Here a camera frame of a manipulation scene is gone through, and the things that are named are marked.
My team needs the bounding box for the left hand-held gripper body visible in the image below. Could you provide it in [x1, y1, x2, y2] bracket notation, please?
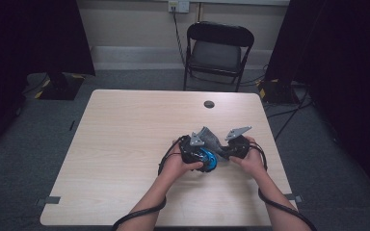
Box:
[177, 131, 208, 173]

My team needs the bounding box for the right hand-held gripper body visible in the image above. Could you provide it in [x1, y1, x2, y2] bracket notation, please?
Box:
[224, 125, 253, 161]

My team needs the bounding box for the blue toy car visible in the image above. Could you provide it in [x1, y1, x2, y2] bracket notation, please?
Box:
[198, 146, 219, 173]

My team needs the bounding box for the grey cloth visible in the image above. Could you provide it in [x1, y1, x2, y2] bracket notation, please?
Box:
[198, 126, 231, 163]

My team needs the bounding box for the person's left hand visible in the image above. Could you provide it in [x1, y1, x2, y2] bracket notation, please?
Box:
[161, 140, 204, 185]

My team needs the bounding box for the person's right hand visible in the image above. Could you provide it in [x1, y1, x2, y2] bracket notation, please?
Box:
[230, 136, 268, 177]

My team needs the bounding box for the black stand base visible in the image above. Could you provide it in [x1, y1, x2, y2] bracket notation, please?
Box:
[38, 71, 86, 101]
[256, 78, 302, 105]

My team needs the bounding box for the grey tape piece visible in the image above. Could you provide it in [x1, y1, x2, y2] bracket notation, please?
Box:
[280, 192, 304, 204]
[36, 195, 62, 207]

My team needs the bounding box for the black folding chair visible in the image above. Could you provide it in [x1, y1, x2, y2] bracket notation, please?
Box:
[182, 20, 255, 93]

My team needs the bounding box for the black curtain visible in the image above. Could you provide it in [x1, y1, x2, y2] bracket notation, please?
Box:
[0, 0, 96, 162]
[263, 0, 370, 203]

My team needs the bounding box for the black floor cable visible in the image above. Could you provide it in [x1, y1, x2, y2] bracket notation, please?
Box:
[273, 88, 311, 142]
[265, 100, 314, 119]

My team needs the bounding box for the black wall socket cable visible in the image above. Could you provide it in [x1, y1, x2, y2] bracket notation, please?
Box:
[172, 7, 188, 66]

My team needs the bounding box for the white wall socket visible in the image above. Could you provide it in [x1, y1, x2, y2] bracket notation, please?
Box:
[168, 0, 191, 13]

